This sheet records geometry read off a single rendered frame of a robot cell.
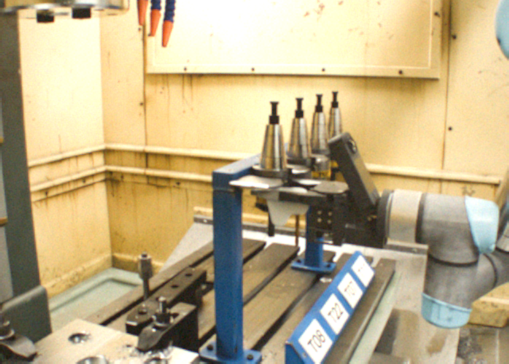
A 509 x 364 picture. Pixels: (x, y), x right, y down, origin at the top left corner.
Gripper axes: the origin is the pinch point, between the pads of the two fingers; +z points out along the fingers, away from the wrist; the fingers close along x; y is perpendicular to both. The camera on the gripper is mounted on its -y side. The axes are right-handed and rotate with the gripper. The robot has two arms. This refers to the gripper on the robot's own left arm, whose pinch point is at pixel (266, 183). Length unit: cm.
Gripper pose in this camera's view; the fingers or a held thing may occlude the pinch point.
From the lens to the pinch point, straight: 83.3
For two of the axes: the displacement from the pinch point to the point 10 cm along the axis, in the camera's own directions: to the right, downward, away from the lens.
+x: 4.2, -1.8, 8.9
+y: -0.2, 9.8, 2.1
